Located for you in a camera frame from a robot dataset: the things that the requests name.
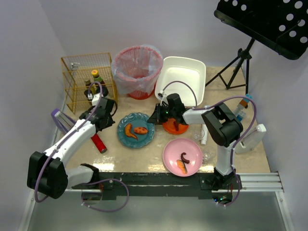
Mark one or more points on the teal ornate plate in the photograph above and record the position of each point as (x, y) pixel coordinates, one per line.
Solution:
(137, 120)

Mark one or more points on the toy block stack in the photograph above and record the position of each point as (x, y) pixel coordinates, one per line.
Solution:
(239, 110)

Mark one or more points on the brown-lidded seasoning bottle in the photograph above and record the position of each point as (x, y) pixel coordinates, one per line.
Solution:
(88, 83)

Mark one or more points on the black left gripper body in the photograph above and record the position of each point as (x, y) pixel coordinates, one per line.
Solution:
(106, 103)

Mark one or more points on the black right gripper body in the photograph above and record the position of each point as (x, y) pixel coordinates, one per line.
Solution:
(158, 113)

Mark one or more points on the white microphone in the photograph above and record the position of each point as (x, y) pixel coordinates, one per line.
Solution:
(204, 133)

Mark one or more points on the clear plastic bin liner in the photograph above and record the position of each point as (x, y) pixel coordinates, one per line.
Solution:
(130, 72)

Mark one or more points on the pink plate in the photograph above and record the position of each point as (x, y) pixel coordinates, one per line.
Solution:
(186, 150)

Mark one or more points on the green yellow-capped sauce bottle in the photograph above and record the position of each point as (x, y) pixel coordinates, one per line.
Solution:
(97, 77)

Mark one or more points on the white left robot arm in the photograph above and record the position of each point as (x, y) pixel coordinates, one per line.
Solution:
(46, 170)

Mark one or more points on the orange plate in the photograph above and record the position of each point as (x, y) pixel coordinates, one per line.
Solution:
(169, 127)

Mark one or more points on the orange fried food piece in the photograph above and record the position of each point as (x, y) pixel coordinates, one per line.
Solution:
(140, 130)

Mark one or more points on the red mesh waste basket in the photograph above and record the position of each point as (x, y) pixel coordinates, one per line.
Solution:
(137, 69)

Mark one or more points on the fried chicken wing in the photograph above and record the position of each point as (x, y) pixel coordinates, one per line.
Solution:
(128, 131)

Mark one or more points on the red glitter microphone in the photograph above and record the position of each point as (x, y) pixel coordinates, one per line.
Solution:
(99, 143)

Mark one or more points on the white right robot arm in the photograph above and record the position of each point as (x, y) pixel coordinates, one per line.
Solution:
(222, 125)

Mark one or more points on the white rectangular basin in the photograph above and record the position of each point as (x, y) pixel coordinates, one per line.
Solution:
(184, 76)

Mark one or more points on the dark spice jar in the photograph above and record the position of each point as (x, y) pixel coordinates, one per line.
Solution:
(88, 95)

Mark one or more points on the salmon slice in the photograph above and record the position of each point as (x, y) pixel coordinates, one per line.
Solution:
(182, 167)

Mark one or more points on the dark red meat piece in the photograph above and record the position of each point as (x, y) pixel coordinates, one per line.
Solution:
(176, 125)

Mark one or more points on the black music stand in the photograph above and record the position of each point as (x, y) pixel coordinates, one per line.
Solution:
(281, 25)

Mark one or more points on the clear glass cup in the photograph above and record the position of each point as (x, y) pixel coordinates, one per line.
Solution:
(198, 135)

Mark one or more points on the gold wire rack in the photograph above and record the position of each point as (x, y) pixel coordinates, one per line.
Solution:
(76, 69)

